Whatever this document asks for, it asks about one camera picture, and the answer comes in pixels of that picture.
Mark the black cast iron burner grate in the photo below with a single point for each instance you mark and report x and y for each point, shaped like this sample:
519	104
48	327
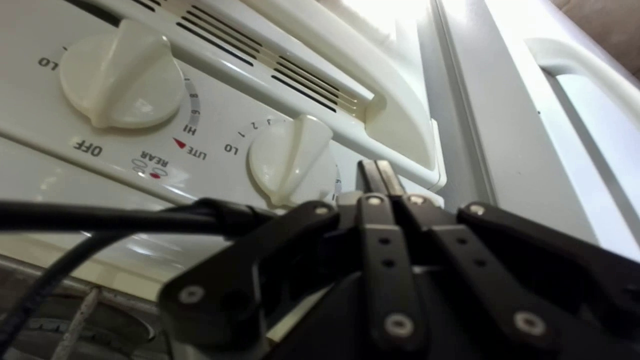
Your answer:
120	327

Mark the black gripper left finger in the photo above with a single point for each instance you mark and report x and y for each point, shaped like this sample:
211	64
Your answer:
391	266

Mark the white gas stove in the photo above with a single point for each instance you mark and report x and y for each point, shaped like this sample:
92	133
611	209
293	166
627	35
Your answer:
221	112

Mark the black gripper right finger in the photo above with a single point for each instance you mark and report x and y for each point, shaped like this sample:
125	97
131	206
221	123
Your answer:
480	266

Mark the cream stove burner knob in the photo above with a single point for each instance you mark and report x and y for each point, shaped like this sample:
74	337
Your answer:
290	161
123	72

